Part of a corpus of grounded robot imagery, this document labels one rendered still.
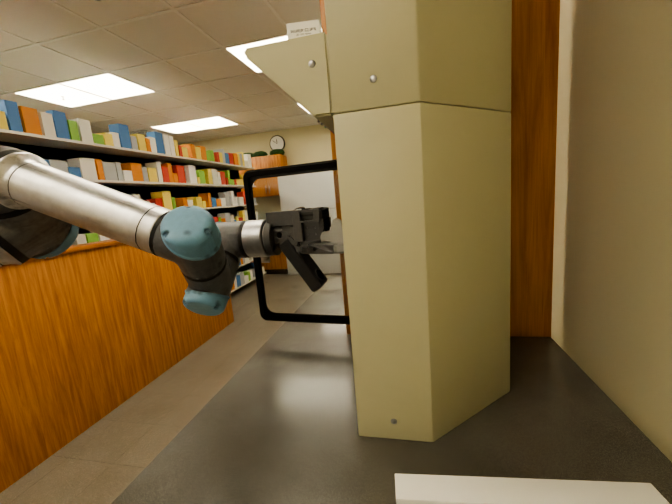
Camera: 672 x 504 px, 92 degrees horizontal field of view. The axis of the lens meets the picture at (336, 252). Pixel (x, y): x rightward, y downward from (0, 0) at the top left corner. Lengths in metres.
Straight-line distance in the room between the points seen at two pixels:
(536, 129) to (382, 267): 0.53
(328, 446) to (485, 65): 0.59
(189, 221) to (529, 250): 0.71
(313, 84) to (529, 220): 0.57
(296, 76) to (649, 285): 0.59
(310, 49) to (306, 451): 0.56
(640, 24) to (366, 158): 0.46
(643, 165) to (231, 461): 0.74
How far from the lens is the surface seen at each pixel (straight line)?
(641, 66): 0.71
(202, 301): 0.60
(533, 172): 0.85
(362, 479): 0.52
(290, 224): 0.62
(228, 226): 0.67
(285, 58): 0.50
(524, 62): 0.88
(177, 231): 0.50
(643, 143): 0.68
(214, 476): 0.57
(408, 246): 0.44
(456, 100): 0.50
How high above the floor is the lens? 1.30
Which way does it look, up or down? 9 degrees down
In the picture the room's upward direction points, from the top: 5 degrees counter-clockwise
